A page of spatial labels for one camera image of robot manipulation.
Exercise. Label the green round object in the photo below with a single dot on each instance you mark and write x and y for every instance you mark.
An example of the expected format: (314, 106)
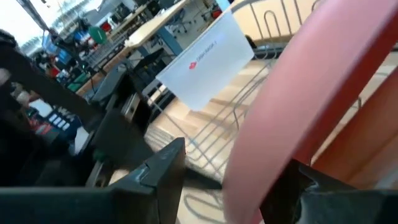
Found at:
(97, 35)

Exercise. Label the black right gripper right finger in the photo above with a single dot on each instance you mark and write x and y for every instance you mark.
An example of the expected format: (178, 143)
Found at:
(326, 205)

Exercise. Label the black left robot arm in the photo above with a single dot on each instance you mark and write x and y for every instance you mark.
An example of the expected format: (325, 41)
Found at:
(46, 93)

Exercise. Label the magenta pink plate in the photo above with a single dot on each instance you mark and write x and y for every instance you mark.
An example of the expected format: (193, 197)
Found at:
(295, 93)

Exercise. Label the light wooden table top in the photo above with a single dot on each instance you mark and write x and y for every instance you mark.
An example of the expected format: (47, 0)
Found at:
(149, 28)

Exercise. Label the white translucent utensil holder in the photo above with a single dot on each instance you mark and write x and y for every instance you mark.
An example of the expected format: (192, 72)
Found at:
(205, 62)

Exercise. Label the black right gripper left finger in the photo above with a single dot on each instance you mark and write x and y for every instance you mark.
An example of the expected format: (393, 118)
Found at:
(93, 205)

